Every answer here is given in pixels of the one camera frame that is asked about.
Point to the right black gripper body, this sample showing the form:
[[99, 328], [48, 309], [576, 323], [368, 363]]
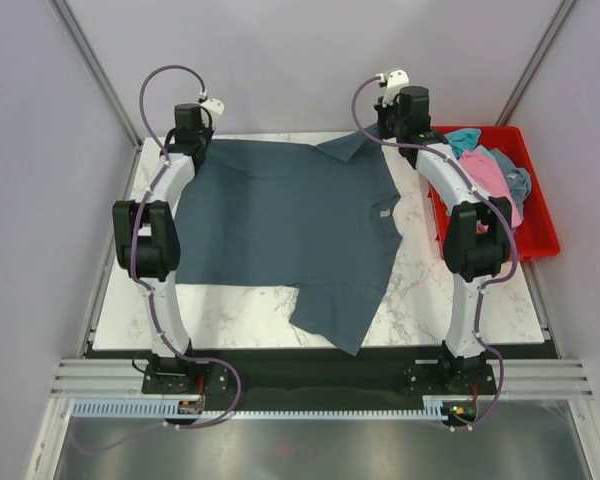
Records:
[[389, 125]]

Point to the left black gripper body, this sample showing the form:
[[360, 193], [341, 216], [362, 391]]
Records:
[[205, 137]]

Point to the dark blue-grey t shirt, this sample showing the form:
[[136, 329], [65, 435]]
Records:
[[318, 218]]

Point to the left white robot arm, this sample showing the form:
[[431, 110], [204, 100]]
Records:
[[146, 240]]

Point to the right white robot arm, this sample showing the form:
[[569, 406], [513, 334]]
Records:
[[479, 237]]

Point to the teal t shirt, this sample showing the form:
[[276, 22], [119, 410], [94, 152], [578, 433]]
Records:
[[462, 140]]

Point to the pink t shirt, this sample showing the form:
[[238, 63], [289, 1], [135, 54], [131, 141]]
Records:
[[481, 165]]

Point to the grey-blue t shirt in bin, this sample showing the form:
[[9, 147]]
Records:
[[518, 179]]

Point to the red plastic bin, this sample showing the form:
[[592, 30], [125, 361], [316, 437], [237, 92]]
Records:
[[535, 237]]

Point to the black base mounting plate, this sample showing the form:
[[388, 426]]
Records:
[[326, 378]]

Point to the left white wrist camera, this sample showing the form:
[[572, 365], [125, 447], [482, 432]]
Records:
[[212, 110]]

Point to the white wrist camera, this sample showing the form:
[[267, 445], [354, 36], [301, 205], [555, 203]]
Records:
[[392, 82], [212, 110]]

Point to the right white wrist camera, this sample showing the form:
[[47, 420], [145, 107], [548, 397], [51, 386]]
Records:
[[392, 82]]

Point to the left aluminium frame post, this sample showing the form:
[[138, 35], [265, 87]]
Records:
[[78, 37]]

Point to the aluminium frame post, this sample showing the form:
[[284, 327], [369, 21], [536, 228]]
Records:
[[539, 55], [78, 37]]

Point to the right aluminium frame post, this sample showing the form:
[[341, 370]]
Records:
[[539, 55]]

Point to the aluminium front rail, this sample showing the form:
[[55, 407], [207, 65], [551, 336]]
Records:
[[558, 379]]

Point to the white slotted cable duct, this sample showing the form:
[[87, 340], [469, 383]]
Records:
[[175, 409]]

